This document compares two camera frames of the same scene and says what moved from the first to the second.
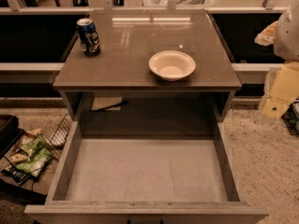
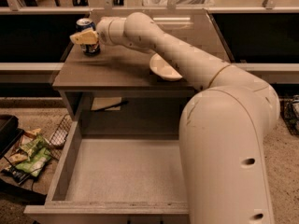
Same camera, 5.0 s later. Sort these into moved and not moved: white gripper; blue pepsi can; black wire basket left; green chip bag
Moved: white gripper
Not moved: blue pepsi can; green chip bag; black wire basket left
